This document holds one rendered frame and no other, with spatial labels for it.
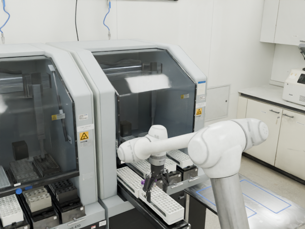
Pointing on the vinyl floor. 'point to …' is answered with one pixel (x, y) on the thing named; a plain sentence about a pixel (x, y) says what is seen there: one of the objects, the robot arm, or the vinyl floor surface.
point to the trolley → (253, 205)
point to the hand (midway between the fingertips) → (156, 195)
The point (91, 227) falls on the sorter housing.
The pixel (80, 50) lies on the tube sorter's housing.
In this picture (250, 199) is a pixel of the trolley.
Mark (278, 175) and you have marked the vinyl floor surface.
